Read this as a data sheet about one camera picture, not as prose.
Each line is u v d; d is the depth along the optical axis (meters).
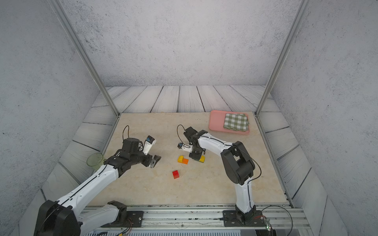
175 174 0.85
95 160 0.85
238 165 0.51
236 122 1.14
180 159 0.93
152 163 0.74
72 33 0.79
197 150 0.81
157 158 0.76
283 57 0.87
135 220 0.73
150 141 0.73
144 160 0.73
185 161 0.93
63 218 0.38
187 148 0.83
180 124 0.81
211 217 0.75
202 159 0.86
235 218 0.69
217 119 1.16
